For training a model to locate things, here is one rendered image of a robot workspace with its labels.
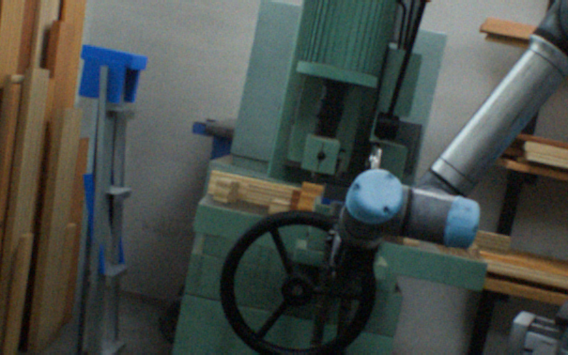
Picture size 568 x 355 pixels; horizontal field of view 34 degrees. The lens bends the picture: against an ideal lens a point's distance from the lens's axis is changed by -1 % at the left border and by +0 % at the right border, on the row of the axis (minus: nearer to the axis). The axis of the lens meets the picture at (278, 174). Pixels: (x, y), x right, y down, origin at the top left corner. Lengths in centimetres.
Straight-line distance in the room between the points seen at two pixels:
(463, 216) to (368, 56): 69
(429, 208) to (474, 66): 304
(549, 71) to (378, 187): 35
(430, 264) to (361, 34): 49
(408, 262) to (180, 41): 275
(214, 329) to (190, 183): 258
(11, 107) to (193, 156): 147
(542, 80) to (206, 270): 80
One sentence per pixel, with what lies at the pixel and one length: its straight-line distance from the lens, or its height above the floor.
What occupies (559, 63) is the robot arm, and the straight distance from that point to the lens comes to 153.
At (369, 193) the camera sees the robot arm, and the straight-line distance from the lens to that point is 135.
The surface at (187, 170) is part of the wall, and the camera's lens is 451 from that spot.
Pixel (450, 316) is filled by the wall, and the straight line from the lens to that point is 451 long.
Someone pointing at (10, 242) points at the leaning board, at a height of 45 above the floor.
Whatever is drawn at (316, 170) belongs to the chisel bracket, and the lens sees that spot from 202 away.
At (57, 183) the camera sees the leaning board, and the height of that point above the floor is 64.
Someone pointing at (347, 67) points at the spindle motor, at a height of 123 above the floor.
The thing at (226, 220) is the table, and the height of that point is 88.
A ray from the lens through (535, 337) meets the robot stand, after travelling 210.
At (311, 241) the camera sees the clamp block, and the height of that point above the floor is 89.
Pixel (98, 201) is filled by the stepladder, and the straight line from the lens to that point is 280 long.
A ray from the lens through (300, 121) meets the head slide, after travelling 215.
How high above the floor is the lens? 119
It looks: 6 degrees down
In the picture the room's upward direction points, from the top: 12 degrees clockwise
